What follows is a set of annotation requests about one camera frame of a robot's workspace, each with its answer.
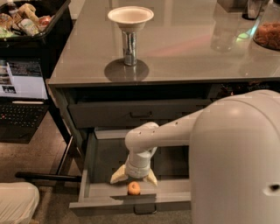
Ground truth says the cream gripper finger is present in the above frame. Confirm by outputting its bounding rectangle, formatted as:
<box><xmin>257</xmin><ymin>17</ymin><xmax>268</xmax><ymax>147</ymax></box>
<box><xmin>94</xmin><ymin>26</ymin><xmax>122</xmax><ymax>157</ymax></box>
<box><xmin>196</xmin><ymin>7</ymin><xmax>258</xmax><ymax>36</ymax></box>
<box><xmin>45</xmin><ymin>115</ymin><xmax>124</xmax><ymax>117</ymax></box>
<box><xmin>143</xmin><ymin>170</ymin><xmax>158</xmax><ymax>186</ymax></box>
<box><xmin>110</xmin><ymin>164</ymin><xmax>129</xmax><ymax>184</ymax></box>

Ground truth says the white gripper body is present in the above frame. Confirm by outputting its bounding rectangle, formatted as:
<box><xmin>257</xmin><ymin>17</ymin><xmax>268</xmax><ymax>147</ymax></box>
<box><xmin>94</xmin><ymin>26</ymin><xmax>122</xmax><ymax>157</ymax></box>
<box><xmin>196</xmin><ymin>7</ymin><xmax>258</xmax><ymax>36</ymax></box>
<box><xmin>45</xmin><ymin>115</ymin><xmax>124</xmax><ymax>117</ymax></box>
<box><xmin>125</xmin><ymin>150</ymin><xmax>156</xmax><ymax>179</ymax></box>

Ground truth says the orange fruit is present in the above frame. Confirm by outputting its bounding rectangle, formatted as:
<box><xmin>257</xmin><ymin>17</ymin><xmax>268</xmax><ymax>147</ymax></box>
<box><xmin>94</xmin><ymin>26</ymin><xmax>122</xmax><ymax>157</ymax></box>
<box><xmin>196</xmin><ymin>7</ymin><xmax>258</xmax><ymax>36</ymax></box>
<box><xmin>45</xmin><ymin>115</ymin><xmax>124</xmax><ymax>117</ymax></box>
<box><xmin>128</xmin><ymin>181</ymin><xmax>141</xmax><ymax>195</ymax></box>

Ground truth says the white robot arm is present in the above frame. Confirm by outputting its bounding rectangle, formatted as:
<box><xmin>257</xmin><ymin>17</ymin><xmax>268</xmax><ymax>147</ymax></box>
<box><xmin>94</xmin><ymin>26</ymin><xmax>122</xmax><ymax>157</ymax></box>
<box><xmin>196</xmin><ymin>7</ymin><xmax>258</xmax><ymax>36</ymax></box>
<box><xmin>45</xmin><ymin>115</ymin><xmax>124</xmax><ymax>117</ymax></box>
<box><xmin>111</xmin><ymin>90</ymin><xmax>280</xmax><ymax>224</ymax></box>

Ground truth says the open grey middle drawer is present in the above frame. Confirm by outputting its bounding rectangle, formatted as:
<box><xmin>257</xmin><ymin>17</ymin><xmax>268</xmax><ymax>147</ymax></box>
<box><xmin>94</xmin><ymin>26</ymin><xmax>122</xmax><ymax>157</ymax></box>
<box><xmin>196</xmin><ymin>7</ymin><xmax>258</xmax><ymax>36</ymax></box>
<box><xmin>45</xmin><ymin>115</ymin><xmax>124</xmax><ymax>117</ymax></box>
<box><xmin>70</xmin><ymin>133</ymin><xmax>191</xmax><ymax>216</ymax></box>

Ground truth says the grey top drawer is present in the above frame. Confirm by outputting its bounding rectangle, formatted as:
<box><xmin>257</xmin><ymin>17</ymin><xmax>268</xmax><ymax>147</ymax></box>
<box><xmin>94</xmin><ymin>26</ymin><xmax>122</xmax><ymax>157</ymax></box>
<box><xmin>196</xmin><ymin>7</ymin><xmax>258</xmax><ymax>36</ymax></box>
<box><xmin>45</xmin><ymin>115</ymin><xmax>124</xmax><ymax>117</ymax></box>
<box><xmin>68</xmin><ymin>99</ymin><xmax>211</xmax><ymax>129</ymax></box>

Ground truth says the white plastic bag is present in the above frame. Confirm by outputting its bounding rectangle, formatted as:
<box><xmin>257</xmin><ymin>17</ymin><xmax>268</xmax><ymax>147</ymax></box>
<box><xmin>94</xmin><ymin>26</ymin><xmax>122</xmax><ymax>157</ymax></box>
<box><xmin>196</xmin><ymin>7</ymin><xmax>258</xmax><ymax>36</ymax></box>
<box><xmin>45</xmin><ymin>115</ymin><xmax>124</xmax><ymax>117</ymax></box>
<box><xmin>0</xmin><ymin>182</ymin><xmax>39</xmax><ymax>224</ymax></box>

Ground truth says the black laptop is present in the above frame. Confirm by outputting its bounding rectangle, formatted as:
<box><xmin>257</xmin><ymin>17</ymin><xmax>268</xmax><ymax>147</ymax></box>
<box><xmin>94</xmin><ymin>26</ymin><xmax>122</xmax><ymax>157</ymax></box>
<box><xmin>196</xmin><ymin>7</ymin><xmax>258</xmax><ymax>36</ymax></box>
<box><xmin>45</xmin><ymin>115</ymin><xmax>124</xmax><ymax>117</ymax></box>
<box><xmin>0</xmin><ymin>59</ymin><xmax>48</xmax><ymax>144</ymax></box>

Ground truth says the silver metal can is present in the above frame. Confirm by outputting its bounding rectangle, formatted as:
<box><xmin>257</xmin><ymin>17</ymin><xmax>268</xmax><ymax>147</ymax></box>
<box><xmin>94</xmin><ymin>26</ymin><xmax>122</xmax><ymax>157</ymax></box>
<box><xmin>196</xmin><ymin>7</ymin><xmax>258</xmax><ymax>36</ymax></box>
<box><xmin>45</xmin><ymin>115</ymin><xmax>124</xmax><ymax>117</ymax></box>
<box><xmin>122</xmin><ymin>31</ymin><xmax>137</xmax><ymax>67</ymax></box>

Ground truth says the white paper bowl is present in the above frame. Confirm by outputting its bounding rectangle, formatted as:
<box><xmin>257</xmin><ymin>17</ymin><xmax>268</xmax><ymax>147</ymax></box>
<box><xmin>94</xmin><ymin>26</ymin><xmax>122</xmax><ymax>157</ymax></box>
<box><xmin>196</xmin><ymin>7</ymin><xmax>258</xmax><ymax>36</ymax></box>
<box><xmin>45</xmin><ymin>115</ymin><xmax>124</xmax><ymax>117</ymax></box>
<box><xmin>108</xmin><ymin>6</ymin><xmax>154</xmax><ymax>32</ymax></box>

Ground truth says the black bin of groceries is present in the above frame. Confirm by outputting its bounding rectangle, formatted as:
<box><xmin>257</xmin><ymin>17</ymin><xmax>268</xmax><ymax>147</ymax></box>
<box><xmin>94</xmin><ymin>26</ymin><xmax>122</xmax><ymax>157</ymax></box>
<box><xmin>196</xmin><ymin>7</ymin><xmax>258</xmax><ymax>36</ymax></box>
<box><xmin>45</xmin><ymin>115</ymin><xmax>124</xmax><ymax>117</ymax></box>
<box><xmin>0</xmin><ymin>0</ymin><xmax>73</xmax><ymax>65</ymax></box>

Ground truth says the clear glass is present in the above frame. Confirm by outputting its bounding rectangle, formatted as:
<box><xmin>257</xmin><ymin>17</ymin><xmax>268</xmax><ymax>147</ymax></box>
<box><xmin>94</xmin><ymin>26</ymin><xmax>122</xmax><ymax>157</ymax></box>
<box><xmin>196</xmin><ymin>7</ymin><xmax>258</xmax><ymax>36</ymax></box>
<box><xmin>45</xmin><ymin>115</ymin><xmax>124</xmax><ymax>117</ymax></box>
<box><xmin>242</xmin><ymin>0</ymin><xmax>266</xmax><ymax>20</ymax></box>

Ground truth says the black cart frame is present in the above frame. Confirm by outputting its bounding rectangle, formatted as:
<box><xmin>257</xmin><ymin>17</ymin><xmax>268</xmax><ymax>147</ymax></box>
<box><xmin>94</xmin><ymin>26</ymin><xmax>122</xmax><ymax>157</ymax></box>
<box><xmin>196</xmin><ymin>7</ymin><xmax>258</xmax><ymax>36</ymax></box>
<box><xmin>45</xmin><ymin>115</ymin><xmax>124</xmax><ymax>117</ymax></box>
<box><xmin>15</xmin><ymin>99</ymin><xmax>82</xmax><ymax>184</ymax></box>

